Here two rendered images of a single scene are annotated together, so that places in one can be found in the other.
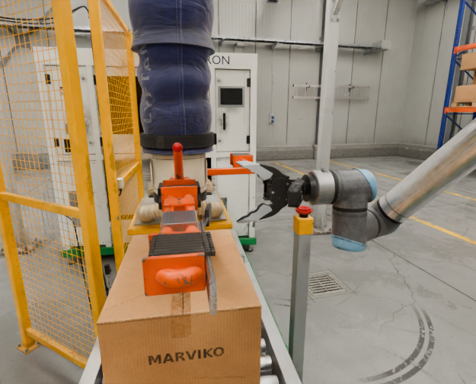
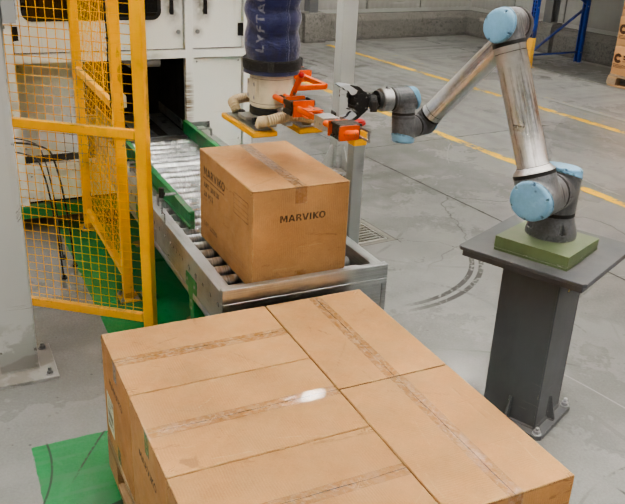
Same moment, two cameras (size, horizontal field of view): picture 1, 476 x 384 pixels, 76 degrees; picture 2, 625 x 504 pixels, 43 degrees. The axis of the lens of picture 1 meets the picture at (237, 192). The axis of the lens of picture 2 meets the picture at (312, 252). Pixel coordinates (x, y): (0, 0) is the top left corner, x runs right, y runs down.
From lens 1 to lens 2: 2.26 m
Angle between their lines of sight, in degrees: 19
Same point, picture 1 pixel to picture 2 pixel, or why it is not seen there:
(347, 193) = (403, 102)
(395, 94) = not seen: outside the picture
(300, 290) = (354, 201)
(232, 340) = (331, 205)
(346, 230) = (401, 128)
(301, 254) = (356, 165)
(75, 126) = (141, 43)
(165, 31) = not seen: outside the picture
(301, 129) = not seen: outside the picture
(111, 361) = (258, 219)
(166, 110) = (276, 44)
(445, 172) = (459, 88)
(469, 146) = (470, 73)
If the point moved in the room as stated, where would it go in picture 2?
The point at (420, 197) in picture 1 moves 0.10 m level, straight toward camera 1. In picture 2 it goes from (446, 104) to (443, 110)
